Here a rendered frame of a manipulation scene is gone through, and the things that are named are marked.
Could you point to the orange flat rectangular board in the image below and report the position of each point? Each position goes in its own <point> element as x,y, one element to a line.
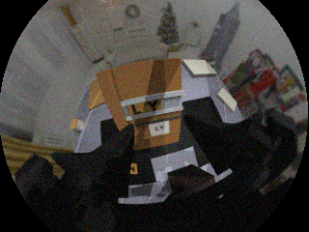
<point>95,96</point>

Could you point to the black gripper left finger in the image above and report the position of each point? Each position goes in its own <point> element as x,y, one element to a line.
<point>109,164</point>

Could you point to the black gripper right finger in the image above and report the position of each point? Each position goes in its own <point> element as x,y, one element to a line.
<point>220,141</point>

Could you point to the white paper label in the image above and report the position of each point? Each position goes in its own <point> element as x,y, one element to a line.
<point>159,128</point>

